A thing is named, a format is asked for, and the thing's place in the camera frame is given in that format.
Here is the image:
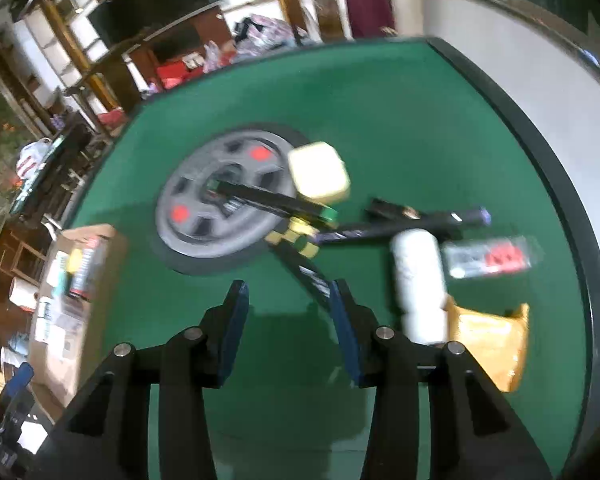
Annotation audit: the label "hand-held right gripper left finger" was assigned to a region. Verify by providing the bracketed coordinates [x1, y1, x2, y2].
[42, 280, 251, 480]

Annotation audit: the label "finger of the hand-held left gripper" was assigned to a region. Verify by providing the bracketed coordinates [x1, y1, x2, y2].
[0, 362, 36, 413]

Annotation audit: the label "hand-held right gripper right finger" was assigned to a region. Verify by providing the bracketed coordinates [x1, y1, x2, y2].
[329, 279, 553, 480]

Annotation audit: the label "blue and white box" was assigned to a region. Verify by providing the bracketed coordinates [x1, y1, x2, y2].
[34, 297, 57, 342]

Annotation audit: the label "large white bottle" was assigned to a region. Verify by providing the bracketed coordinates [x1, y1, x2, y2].
[390, 229, 451, 346]

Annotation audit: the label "black marker with purple cap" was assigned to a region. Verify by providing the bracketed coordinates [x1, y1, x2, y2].
[317, 207, 492, 248]

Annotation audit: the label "black marker with green cap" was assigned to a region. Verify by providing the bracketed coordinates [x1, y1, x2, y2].
[212, 180, 340, 226]

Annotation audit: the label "cardboard box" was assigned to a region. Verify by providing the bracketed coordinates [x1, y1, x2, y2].
[27, 224, 128, 408]

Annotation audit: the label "clear box with red label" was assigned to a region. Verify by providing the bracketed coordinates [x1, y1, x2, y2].
[71, 237, 106, 301]

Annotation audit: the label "orange snack packet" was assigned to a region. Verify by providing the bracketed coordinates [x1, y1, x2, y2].
[442, 296, 531, 393]

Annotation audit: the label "cream yellow box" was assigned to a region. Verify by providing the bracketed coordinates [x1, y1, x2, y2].
[287, 142, 352, 202]

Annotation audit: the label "clear packet with red piece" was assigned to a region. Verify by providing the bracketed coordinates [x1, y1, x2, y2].
[442, 235, 543, 281]

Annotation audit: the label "white paper roll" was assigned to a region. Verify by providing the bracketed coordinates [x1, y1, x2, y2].
[7, 277, 41, 311]

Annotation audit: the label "grey wheel disc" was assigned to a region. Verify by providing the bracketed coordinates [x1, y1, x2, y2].
[155, 122, 313, 276]

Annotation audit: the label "black bench table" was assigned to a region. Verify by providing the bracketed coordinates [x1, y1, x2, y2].
[10, 122, 96, 216]

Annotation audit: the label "white plastic bag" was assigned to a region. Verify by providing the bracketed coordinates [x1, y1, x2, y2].
[16, 137, 56, 181]

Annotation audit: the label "red items under television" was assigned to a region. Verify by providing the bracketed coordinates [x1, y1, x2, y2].
[155, 60, 188, 91]

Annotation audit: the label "dark wooden chair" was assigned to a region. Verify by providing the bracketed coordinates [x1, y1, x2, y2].
[62, 27, 153, 131]

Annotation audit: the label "pile of clothes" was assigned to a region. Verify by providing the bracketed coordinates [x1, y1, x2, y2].
[232, 14, 311, 53]

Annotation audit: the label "wooden chair with cloth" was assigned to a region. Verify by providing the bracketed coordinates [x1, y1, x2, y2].
[262, 0, 356, 43]

